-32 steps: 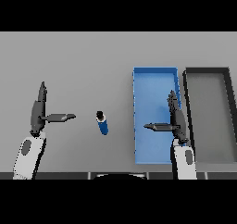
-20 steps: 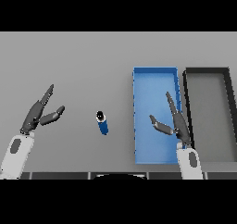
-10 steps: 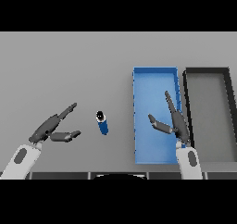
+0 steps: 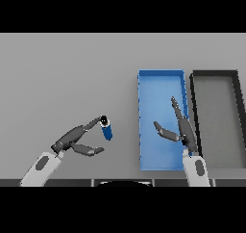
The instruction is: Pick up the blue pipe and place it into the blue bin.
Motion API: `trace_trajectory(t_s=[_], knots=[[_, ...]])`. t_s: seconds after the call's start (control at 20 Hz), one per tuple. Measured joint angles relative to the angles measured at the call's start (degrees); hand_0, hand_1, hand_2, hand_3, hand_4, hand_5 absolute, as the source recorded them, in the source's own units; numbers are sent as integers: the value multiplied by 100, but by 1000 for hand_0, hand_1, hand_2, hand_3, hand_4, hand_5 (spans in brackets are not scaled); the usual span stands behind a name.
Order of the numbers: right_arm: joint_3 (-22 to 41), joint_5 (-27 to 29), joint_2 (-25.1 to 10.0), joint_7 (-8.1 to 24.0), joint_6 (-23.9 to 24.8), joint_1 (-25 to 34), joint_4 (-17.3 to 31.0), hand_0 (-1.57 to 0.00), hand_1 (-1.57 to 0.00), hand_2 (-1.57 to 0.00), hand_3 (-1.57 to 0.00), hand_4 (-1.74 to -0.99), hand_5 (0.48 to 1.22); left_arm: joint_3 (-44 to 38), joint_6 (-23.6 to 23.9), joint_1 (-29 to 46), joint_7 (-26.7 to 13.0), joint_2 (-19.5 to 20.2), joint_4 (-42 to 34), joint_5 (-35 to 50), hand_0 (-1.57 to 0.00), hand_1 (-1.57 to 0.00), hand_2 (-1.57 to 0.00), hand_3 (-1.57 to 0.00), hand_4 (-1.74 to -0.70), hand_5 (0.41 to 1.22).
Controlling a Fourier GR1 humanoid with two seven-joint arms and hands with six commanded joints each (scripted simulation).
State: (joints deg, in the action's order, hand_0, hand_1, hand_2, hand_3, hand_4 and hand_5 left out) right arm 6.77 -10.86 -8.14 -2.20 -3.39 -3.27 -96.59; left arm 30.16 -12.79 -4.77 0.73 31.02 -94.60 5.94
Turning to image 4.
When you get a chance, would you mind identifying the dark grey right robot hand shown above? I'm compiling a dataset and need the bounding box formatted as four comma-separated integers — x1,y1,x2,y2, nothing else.
153,96,200,154

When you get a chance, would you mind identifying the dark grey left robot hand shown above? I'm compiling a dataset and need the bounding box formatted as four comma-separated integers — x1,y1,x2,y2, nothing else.
51,116,106,158

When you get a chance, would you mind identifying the blue pipe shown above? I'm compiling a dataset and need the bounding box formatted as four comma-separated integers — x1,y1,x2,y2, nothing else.
99,115,113,142

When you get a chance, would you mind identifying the blue bin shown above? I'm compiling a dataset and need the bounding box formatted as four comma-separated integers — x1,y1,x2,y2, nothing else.
137,68,194,172

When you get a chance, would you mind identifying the dark grey bin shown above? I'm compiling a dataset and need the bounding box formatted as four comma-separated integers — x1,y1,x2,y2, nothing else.
189,69,246,170

